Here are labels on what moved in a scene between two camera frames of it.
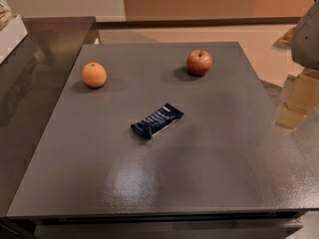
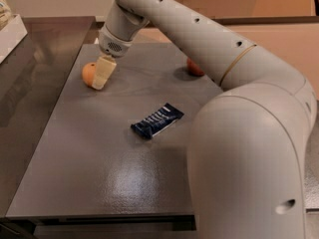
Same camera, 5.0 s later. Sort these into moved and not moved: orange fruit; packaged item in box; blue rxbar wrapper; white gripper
Moved: white gripper
Not moved: blue rxbar wrapper; orange fruit; packaged item in box
